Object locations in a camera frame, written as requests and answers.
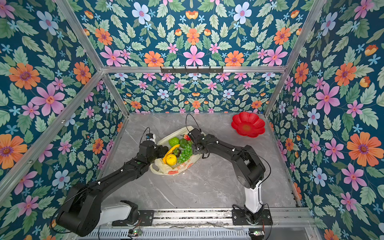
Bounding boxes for green fake grapes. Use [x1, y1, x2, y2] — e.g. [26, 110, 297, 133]
[178, 142, 193, 164]

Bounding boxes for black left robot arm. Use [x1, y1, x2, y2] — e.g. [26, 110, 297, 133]
[54, 138, 169, 237]

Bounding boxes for black hook rail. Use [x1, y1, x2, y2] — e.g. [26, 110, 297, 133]
[160, 67, 224, 74]

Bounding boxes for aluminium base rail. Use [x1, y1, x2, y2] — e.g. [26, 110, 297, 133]
[139, 208, 315, 229]

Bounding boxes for red flower-shaped plastic bowl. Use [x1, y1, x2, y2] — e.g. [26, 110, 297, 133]
[231, 112, 266, 138]

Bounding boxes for red fake strawberry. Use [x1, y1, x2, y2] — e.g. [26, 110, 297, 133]
[184, 135, 192, 142]

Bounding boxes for yellow fake banana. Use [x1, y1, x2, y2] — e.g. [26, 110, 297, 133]
[163, 144, 180, 164]

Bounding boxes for yellow fake lemon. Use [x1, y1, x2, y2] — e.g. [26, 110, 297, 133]
[166, 154, 178, 166]

